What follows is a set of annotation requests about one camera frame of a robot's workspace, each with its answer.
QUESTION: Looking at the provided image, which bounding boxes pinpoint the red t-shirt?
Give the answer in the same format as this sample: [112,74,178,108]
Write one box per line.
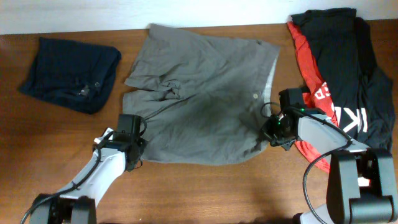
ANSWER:
[286,21,371,187]

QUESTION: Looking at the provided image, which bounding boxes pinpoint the folded navy blue shorts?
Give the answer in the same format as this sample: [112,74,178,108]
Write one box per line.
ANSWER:
[19,37,121,114]

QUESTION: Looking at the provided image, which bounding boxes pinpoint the grey shorts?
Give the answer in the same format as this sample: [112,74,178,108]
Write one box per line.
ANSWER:
[123,24,279,166]

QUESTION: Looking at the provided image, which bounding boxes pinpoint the black t-shirt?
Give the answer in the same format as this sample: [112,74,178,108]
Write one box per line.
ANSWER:
[292,8,396,150]

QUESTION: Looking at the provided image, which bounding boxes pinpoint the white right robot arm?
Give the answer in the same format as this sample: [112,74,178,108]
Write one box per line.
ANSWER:
[260,106,397,223]

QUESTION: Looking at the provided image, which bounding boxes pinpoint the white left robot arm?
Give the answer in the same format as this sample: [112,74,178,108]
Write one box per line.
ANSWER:
[21,128,147,223]

